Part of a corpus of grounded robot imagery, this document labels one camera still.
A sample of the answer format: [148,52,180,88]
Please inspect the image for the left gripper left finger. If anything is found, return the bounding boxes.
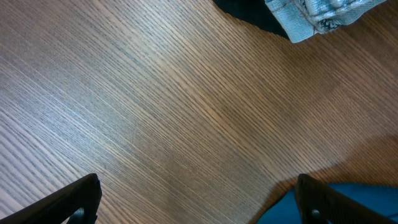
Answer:
[1,173,102,224]

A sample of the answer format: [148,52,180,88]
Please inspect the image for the blue polo shirt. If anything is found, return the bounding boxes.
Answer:
[257,183,397,224]

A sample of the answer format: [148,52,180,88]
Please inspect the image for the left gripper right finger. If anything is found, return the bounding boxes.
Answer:
[295,174,395,224]

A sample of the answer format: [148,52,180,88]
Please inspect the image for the folded black garment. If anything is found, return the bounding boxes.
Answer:
[213,0,289,40]

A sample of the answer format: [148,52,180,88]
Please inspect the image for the folded light blue jeans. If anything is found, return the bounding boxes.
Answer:
[265,0,386,43]

